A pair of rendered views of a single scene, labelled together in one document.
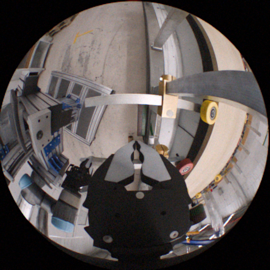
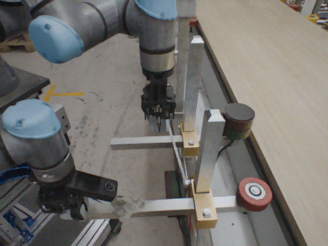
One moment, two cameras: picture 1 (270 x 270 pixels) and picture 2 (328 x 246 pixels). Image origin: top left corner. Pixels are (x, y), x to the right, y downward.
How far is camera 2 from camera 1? 65 cm
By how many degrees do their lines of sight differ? 76
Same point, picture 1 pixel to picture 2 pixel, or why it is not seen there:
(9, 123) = (13, 80)
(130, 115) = not seen: outside the picture
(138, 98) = (161, 138)
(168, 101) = (187, 135)
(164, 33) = (179, 91)
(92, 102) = (119, 141)
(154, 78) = not seen: hidden behind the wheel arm
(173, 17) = (179, 71)
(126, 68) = (144, 179)
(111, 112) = not seen: outside the picture
